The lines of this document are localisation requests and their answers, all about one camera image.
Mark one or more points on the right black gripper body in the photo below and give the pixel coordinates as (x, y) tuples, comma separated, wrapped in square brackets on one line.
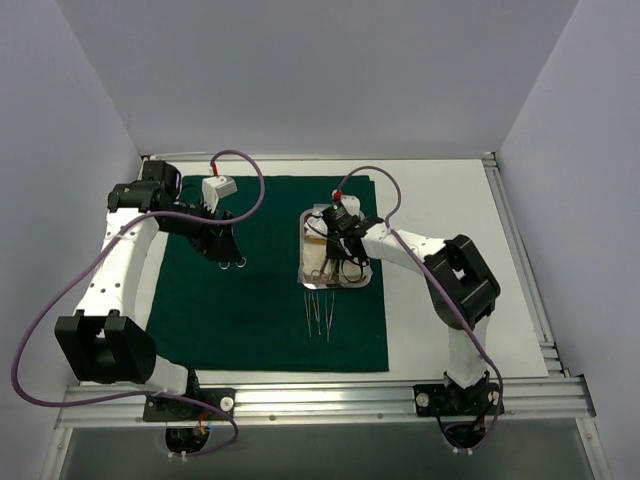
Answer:
[(338, 240)]

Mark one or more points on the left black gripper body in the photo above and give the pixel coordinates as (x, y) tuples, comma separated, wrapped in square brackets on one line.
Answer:
[(213, 229)]

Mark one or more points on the silver instrument tray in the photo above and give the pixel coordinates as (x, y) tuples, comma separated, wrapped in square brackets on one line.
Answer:
[(313, 238)]

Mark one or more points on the curved pointed silver tweezers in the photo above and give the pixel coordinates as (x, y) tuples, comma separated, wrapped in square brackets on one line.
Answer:
[(316, 303)]

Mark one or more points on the green surgical cloth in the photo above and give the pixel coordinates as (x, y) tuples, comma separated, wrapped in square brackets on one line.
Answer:
[(253, 318)]

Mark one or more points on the silver scissors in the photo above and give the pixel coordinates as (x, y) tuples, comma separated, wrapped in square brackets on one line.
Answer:
[(318, 268)]

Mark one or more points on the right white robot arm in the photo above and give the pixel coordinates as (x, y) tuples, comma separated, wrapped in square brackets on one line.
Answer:
[(462, 288)]

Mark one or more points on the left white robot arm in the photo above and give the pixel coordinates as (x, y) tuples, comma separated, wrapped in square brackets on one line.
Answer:
[(102, 340)]

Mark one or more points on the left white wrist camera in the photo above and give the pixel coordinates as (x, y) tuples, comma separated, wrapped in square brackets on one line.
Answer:
[(215, 188)]

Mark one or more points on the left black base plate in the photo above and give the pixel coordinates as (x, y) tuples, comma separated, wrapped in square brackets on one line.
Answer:
[(161, 409)]

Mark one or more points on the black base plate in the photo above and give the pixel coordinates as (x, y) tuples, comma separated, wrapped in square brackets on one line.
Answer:
[(432, 400), (161, 409)]

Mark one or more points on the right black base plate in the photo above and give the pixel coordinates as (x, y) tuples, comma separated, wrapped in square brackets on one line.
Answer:
[(432, 400)]

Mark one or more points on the aluminium right side rail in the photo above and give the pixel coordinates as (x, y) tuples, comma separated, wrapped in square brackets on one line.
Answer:
[(528, 284)]

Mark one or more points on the aluminium rail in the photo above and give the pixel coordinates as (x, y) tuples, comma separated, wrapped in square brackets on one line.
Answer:
[(555, 397), (528, 284)]

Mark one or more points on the aluminium front rail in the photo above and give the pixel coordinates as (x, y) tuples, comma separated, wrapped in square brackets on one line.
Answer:
[(555, 397)]

